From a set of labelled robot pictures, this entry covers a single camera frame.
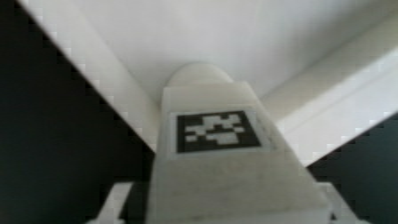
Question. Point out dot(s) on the white U-shaped fence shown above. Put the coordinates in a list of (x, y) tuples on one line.
[(337, 100)]

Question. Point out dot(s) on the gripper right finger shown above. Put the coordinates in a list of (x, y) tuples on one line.
[(333, 211)]

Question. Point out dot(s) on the white square table top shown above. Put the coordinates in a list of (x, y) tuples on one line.
[(132, 38)]

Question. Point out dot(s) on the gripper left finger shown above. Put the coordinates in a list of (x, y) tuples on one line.
[(123, 209)]

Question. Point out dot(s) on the white table leg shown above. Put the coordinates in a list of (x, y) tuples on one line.
[(228, 176)]

